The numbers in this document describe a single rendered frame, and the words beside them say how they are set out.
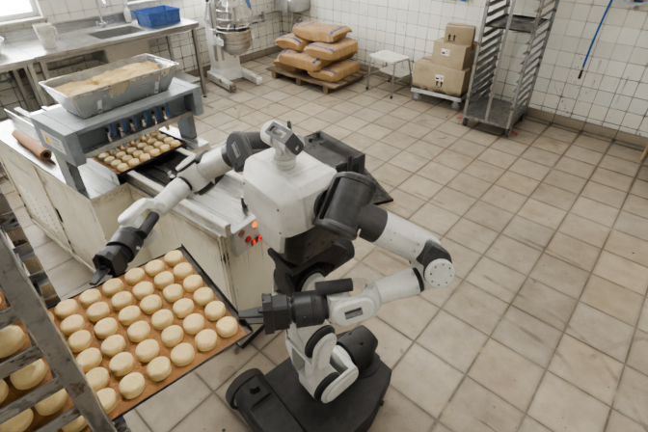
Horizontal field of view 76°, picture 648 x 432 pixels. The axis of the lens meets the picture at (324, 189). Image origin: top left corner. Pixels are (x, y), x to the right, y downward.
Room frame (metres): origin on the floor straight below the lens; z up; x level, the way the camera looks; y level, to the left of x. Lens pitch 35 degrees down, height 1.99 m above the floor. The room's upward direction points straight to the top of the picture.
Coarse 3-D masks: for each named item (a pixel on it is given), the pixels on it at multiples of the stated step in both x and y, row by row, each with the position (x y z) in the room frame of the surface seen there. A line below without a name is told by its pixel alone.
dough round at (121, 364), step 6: (120, 354) 0.56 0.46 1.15; (126, 354) 0.56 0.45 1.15; (114, 360) 0.55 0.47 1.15; (120, 360) 0.55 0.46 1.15; (126, 360) 0.55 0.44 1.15; (132, 360) 0.55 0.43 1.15; (114, 366) 0.53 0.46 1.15; (120, 366) 0.53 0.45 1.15; (126, 366) 0.53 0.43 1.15; (132, 366) 0.54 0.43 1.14; (114, 372) 0.52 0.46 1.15; (120, 372) 0.52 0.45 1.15; (126, 372) 0.53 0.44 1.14
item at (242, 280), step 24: (168, 168) 1.87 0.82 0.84; (144, 192) 1.65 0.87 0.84; (192, 192) 1.65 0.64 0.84; (216, 192) 1.65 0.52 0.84; (240, 192) 1.64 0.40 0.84; (144, 216) 1.69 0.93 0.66; (168, 216) 1.54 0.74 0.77; (240, 216) 1.46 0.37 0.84; (168, 240) 1.58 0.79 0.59; (192, 240) 1.45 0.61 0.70; (216, 240) 1.34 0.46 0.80; (216, 264) 1.36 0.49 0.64; (240, 264) 1.39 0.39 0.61; (264, 264) 1.50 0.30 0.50; (240, 288) 1.37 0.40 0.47; (264, 288) 1.49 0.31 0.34
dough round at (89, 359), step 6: (90, 348) 0.58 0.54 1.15; (96, 348) 0.58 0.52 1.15; (84, 354) 0.56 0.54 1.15; (90, 354) 0.56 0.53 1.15; (96, 354) 0.56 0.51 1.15; (78, 360) 0.55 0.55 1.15; (84, 360) 0.55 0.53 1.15; (90, 360) 0.55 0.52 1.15; (96, 360) 0.55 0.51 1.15; (84, 366) 0.53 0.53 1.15; (90, 366) 0.53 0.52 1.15
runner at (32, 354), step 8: (24, 352) 0.38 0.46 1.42; (32, 352) 0.39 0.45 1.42; (40, 352) 0.39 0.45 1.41; (8, 360) 0.37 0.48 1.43; (16, 360) 0.37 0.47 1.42; (24, 360) 0.38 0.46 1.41; (32, 360) 0.38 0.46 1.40; (0, 368) 0.36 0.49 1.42; (8, 368) 0.37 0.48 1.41; (16, 368) 0.37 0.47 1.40; (0, 376) 0.36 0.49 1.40
